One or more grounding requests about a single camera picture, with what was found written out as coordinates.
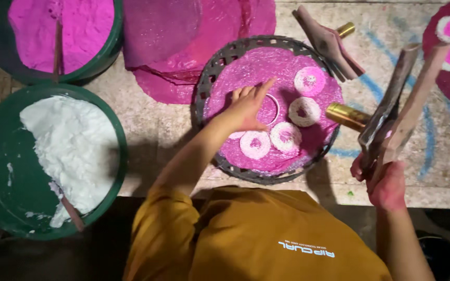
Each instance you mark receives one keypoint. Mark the pink round sheet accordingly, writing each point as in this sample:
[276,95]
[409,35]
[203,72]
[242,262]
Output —
[256,66]

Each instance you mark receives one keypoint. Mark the white powder heap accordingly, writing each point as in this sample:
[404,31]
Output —
[72,148]

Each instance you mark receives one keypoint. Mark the stack of pink round sheets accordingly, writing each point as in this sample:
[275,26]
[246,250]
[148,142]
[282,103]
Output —
[178,35]

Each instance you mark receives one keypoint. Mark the black woven basket tray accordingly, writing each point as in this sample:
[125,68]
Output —
[205,89]

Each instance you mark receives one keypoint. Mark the black shoe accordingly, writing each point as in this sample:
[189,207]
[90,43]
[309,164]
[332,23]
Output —
[440,253]

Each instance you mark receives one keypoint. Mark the dark red round tray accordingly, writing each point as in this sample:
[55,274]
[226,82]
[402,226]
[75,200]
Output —
[432,43]

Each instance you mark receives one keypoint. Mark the mustard yellow shirt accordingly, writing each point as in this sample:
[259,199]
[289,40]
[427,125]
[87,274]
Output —
[248,234]

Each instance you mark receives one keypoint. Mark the person's right hand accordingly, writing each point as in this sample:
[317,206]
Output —
[387,187]

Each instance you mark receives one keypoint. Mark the pink powder heap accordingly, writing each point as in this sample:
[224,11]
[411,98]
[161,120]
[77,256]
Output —
[80,31]

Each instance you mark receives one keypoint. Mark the person's left hand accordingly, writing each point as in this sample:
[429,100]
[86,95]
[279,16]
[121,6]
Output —
[244,113]

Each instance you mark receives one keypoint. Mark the green bucket of pink powder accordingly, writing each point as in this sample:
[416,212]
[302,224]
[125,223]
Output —
[111,50]

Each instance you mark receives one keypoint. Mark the wooden stick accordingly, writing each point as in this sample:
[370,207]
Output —
[57,50]
[72,212]

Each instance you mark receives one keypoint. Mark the person's right fingers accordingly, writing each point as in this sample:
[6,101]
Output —
[357,169]

